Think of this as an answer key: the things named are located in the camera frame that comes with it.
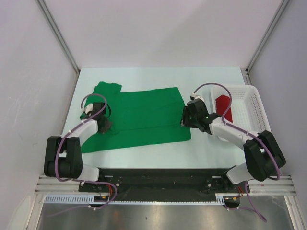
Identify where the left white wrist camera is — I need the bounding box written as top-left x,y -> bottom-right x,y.
81,103 -> 93,115

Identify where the aluminium corner post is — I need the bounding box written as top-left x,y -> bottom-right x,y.
245,0 -> 291,73
35,0 -> 81,74

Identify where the purple cable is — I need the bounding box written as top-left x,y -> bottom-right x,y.
193,82 -> 283,180
55,93 -> 107,182

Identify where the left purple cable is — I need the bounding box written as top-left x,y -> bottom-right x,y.
55,93 -> 107,182

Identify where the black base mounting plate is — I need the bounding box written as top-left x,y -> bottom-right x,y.
79,166 -> 251,203

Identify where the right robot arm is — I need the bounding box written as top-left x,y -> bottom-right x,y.
181,99 -> 286,192

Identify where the left aluminium corner post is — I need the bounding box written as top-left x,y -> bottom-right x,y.
35,0 -> 81,74

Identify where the white slotted cable duct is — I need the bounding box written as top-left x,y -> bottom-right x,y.
44,194 -> 239,206

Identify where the aluminium rail frame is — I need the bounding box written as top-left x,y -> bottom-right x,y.
35,176 -> 307,230

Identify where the rolled red t shirt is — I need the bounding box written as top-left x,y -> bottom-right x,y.
215,95 -> 233,122

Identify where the white perforated plastic basket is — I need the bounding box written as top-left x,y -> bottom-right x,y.
225,85 -> 271,132

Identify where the green t shirt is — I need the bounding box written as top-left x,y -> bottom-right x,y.
82,81 -> 191,153

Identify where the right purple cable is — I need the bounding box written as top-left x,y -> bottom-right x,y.
193,82 -> 283,180

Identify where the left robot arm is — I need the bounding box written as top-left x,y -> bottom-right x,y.
44,102 -> 111,192

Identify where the right aluminium corner post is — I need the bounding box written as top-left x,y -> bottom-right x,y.
245,0 -> 291,73

